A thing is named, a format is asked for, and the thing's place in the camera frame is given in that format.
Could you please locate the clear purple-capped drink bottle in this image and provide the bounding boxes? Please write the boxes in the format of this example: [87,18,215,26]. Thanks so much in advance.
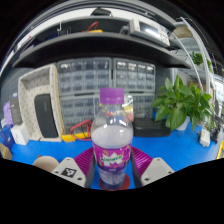
[90,87,135,191]

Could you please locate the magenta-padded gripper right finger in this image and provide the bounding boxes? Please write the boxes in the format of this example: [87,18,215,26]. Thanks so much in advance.
[129,146,175,188]

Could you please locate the grey small-parts drawer cabinet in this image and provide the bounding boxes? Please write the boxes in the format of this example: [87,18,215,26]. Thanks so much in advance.
[59,94,101,134]
[113,59,157,94]
[57,58,113,98]

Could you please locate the flat black box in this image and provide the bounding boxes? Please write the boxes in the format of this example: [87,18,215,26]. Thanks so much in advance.
[133,117,172,138]

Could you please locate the white cardboard box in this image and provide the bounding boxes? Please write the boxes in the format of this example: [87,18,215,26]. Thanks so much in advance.
[10,123,30,146]

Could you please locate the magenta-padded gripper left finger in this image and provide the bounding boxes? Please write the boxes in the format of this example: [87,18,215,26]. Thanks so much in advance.
[51,146,98,190]

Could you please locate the white pegboard tray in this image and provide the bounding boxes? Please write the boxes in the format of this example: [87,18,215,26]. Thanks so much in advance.
[18,63,65,143]

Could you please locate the yellow metal frame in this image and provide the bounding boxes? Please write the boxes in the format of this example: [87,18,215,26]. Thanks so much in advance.
[216,139,224,160]

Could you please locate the green potted plant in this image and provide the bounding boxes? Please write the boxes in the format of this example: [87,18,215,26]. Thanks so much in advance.
[150,74,214,132]

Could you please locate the black card with blue spot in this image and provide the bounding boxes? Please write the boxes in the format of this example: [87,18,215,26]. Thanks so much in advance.
[9,92,24,126]

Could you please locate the white shelf rack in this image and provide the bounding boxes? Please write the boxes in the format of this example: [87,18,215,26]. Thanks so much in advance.
[173,16,224,128]

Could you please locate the drawer cabinet with coloured drawers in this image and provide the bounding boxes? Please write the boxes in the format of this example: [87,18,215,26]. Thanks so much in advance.
[124,92,156,119]

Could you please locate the black shelf unit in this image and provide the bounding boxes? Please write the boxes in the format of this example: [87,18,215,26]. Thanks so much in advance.
[11,6,193,69]

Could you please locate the small white device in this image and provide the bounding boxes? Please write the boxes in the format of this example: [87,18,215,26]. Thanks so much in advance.
[199,128,212,148]

